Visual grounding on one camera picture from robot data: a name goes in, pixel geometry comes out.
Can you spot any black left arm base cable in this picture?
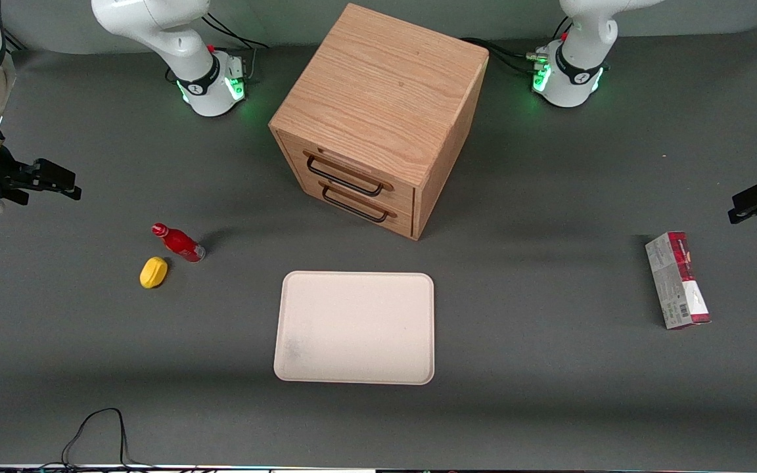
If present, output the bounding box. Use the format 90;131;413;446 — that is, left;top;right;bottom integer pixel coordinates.
461;20;573;74

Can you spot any red and grey carton box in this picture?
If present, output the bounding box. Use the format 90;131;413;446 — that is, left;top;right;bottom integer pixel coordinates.
645;231;712;330

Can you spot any black right arm base cable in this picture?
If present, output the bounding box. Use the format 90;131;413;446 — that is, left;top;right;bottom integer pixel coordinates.
166;12;271;85

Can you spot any wooden drawer, wide black handle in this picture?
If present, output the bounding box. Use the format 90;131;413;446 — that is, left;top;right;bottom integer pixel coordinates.
280;133;417;212

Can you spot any red coke bottle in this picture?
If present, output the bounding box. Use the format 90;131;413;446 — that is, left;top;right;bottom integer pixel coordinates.
151;223;207;263

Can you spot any wooden drawer, short black handle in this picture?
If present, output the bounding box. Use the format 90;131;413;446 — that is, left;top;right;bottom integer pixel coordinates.
298;176;416;238

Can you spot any black looped floor cable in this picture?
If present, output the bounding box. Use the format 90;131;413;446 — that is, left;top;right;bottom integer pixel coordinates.
60;407;159;471

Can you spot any yellow toy lemon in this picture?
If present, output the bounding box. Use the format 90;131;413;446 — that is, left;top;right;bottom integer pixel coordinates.
139;256;170;290

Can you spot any beige plastic tray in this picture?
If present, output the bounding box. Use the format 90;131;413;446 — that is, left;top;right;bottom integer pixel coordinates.
273;271;435;386

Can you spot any wooden drawer cabinet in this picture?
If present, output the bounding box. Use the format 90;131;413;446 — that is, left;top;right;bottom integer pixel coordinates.
268;3;490;241

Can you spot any black arm base cable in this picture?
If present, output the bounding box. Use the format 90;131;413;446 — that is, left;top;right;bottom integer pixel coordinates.
461;20;573;74
166;12;271;85

